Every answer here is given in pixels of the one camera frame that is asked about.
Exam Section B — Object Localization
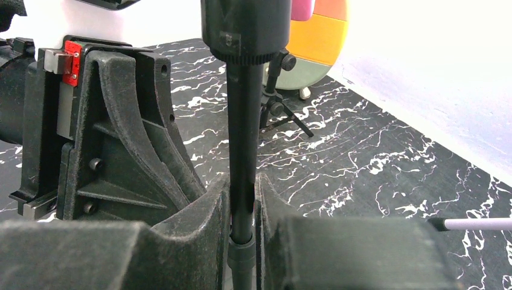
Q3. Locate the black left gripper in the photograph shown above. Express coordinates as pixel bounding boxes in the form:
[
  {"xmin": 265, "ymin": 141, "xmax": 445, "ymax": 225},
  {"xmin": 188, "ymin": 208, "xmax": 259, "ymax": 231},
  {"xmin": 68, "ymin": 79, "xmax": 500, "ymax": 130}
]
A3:
[{"xmin": 1, "ymin": 36, "xmax": 206, "ymax": 221}]

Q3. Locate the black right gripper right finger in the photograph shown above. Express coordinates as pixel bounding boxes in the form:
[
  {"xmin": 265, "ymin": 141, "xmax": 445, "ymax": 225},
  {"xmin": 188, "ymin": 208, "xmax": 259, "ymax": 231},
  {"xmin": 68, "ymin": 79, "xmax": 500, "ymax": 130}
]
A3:
[{"xmin": 255, "ymin": 173, "xmax": 460, "ymax": 289}]

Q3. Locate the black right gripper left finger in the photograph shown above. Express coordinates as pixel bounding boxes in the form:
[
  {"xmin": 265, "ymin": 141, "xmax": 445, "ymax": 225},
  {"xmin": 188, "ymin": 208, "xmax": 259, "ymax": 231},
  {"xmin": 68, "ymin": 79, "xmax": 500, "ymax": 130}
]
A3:
[{"xmin": 1, "ymin": 175, "xmax": 229, "ymax": 289}]

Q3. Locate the black round-base mic stand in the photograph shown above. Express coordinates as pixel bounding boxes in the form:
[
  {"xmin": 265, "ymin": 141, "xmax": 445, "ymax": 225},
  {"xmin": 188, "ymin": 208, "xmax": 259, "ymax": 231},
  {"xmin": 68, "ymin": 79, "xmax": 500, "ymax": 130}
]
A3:
[{"xmin": 200, "ymin": 0, "xmax": 292, "ymax": 289}]

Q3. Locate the pink microphone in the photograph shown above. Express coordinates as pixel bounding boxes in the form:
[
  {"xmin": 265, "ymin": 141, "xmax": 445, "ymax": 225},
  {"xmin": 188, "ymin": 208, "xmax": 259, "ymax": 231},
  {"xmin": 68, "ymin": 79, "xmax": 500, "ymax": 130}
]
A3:
[{"xmin": 291, "ymin": 0, "xmax": 316, "ymax": 22}]

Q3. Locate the black tripod microphone stand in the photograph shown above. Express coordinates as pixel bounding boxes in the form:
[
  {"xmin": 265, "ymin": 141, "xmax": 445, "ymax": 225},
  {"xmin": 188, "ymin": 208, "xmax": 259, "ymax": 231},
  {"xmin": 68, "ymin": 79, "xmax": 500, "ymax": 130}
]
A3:
[{"xmin": 259, "ymin": 48, "xmax": 314, "ymax": 138}]

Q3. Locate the lilac music stand tripod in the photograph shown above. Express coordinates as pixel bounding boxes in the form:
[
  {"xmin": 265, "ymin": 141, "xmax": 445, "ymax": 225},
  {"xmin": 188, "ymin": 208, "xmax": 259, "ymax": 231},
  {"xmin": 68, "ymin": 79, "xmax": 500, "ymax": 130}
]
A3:
[{"xmin": 427, "ymin": 217, "xmax": 511, "ymax": 231}]

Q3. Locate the round pastel drawer cabinet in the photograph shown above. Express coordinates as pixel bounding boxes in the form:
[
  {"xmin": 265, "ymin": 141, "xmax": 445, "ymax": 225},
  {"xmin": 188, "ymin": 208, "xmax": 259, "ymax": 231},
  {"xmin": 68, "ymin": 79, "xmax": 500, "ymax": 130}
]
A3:
[{"xmin": 277, "ymin": 0, "xmax": 349, "ymax": 100}]

